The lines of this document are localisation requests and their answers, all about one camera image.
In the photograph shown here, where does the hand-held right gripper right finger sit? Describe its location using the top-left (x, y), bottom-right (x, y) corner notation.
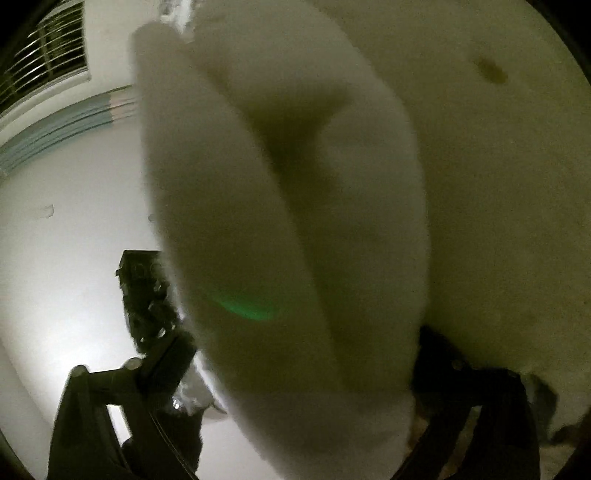
top-left (392, 325), bottom-right (541, 480)

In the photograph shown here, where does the narrow teal striped curtain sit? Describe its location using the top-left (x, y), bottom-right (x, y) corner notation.
top-left (0, 85), bottom-right (139, 174)

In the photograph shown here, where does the white knitted sweater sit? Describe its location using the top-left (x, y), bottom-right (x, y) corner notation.
top-left (129, 0), bottom-right (437, 480)

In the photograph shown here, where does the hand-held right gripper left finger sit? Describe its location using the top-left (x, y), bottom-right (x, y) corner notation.
top-left (48, 330), bottom-right (199, 480)

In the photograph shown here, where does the barred window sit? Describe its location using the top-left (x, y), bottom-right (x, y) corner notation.
top-left (0, 0), bottom-right (88, 116)

